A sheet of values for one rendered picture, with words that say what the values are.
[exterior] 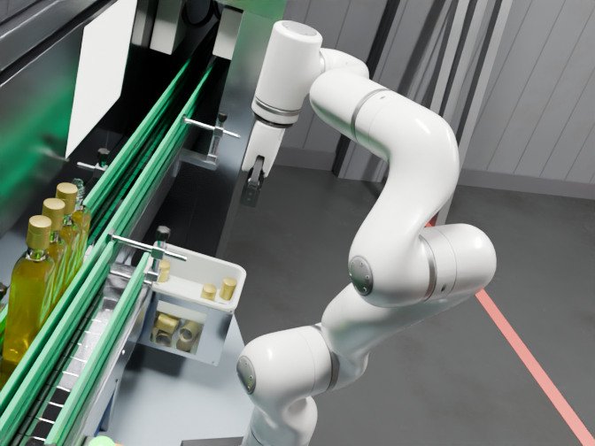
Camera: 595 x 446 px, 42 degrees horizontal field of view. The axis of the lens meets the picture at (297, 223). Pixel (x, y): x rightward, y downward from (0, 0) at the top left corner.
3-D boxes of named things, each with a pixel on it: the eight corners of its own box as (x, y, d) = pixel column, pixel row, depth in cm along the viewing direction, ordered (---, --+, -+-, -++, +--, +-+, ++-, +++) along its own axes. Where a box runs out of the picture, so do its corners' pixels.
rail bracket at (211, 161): (172, 167, 225) (188, 97, 214) (227, 184, 226) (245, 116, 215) (167, 174, 221) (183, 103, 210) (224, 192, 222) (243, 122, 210)
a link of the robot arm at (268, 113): (258, 83, 138) (255, 99, 140) (251, 101, 130) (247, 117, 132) (304, 97, 138) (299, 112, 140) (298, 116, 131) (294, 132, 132)
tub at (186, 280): (150, 269, 187) (157, 240, 183) (239, 296, 188) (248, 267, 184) (129, 311, 172) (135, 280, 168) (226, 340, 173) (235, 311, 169)
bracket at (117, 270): (109, 287, 168) (113, 261, 164) (150, 299, 168) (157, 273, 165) (104, 296, 165) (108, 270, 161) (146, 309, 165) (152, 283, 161)
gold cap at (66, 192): (57, 201, 135) (61, 180, 133) (77, 207, 136) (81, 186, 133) (50, 211, 132) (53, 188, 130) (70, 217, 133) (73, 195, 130)
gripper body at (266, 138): (258, 94, 140) (243, 148, 145) (250, 115, 131) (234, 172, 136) (298, 106, 140) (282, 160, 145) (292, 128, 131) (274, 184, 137)
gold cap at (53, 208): (44, 217, 131) (48, 195, 128) (65, 223, 131) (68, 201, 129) (36, 227, 127) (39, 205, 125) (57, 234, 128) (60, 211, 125)
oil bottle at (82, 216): (51, 283, 153) (65, 193, 143) (79, 292, 153) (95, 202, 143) (40, 300, 148) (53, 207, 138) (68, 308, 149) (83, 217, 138)
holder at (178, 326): (123, 289, 191) (134, 238, 183) (230, 321, 192) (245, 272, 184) (101, 332, 176) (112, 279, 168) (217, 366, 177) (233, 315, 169)
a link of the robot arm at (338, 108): (447, 93, 116) (336, 41, 139) (362, 88, 107) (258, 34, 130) (431, 149, 119) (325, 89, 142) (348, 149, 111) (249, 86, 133)
